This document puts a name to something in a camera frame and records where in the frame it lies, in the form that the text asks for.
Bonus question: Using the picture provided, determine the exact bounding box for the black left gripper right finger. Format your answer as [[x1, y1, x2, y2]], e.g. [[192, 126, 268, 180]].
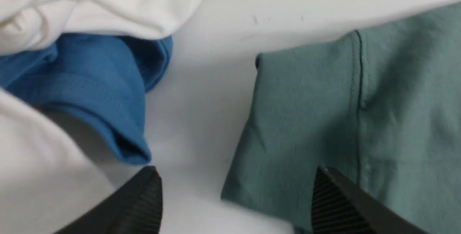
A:
[[311, 166, 424, 234]]

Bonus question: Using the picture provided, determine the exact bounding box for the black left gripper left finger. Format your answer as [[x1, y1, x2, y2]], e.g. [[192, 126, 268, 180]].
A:
[[56, 166, 163, 234]]

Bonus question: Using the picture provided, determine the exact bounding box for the green long-sleeved shirt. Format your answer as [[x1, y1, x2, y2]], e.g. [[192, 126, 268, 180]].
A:
[[221, 3, 461, 234]]

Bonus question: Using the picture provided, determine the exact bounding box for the blue garment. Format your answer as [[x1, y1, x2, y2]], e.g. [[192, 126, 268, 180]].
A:
[[0, 33, 174, 165]]

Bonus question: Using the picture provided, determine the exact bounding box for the white garment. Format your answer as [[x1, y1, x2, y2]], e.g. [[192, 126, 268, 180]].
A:
[[1, 0, 203, 234]]

